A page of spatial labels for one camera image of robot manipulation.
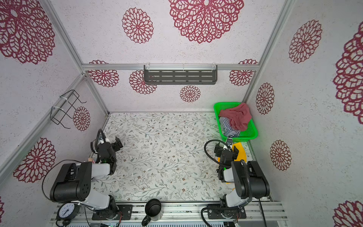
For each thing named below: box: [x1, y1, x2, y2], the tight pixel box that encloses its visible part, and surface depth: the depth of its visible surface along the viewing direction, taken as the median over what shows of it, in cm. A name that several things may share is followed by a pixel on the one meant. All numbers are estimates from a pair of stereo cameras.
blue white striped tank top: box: [219, 116, 241, 138], surface depth 102 cm
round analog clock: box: [56, 202, 81, 221], surface depth 73 cm
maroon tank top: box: [218, 102, 252, 132], surface depth 111 cm
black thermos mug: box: [141, 198, 164, 227], surface depth 71 cm
